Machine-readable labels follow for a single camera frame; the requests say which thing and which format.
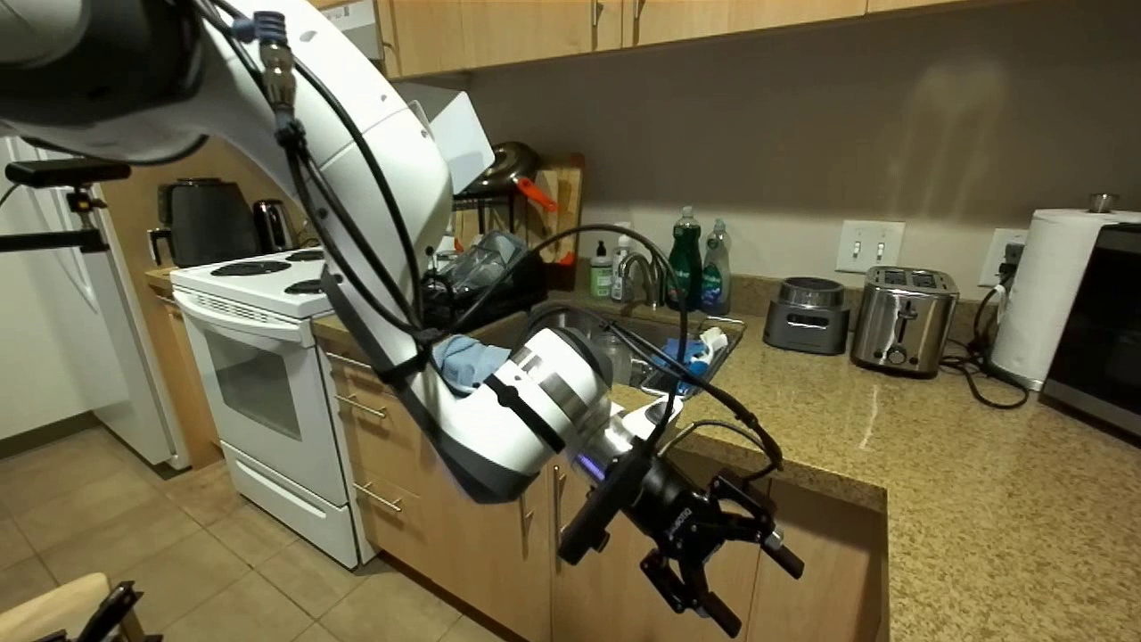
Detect wooden upper cabinets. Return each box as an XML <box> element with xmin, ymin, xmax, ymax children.
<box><xmin>310</xmin><ymin>0</ymin><xmax>1025</xmax><ymax>86</ymax></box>

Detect blue sponge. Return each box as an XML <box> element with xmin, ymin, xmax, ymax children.
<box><xmin>648</xmin><ymin>340</ymin><xmax>713</xmax><ymax>394</ymax></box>

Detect grey small appliance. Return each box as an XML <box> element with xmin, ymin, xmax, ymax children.
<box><xmin>761</xmin><ymin>277</ymin><xmax>848</xmax><ymax>357</ymax></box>

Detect wall light switch plate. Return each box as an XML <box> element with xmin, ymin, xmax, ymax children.
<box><xmin>833</xmin><ymin>220</ymin><xmax>902</xmax><ymax>273</ymax></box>

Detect paper towel roll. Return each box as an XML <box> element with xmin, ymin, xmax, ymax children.
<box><xmin>992</xmin><ymin>206</ymin><xmax>1119</xmax><ymax>387</ymax></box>

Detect black microwave oven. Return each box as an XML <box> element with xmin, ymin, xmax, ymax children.
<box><xmin>1041</xmin><ymin>225</ymin><xmax>1141</xmax><ymax>443</ymax></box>

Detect clear soap bottle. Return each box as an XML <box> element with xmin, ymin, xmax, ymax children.
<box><xmin>699</xmin><ymin>225</ymin><xmax>730</xmax><ymax>313</ymax></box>

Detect black dish rack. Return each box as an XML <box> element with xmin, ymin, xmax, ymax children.
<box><xmin>450</xmin><ymin>139</ymin><xmax>564</xmax><ymax>325</ymax></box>

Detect black camera stand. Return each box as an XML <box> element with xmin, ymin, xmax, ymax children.
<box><xmin>0</xmin><ymin>154</ymin><xmax>134</xmax><ymax>256</ymax></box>

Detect black power cable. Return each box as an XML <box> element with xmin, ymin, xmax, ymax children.
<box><xmin>941</xmin><ymin>281</ymin><xmax>1033</xmax><ymax>412</ymax></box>

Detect wall power outlet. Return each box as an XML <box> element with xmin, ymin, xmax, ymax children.
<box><xmin>979</xmin><ymin>227</ymin><xmax>1025</xmax><ymax>286</ymax></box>

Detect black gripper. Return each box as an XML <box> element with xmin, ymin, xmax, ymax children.
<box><xmin>554</xmin><ymin>449</ymin><xmax>804</xmax><ymax>636</ymax></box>

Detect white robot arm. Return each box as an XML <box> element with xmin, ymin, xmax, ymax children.
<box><xmin>0</xmin><ymin>0</ymin><xmax>800</xmax><ymax>631</ymax></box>

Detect steel kitchen sink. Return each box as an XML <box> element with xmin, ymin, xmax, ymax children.
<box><xmin>480</xmin><ymin>300</ymin><xmax>746</xmax><ymax>400</ymax></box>

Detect white square plate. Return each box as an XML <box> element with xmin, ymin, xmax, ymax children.
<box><xmin>420</xmin><ymin>89</ymin><xmax>494</xmax><ymax>193</ymax></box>

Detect blue cloth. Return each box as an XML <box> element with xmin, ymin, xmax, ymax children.
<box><xmin>430</xmin><ymin>334</ymin><xmax>509</xmax><ymax>400</ymax></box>

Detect green dish soap bottle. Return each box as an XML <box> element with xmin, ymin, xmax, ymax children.
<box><xmin>670</xmin><ymin>211</ymin><xmax>703</xmax><ymax>309</ymax></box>

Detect white kitchen stove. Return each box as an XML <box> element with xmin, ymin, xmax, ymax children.
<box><xmin>171</xmin><ymin>246</ymin><xmax>369</xmax><ymax>568</ymax></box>

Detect silver toaster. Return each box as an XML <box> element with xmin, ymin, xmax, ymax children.
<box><xmin>848</xmin><ymin>266</ymin><xmax>959</xmax><ymax>379</ymax></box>

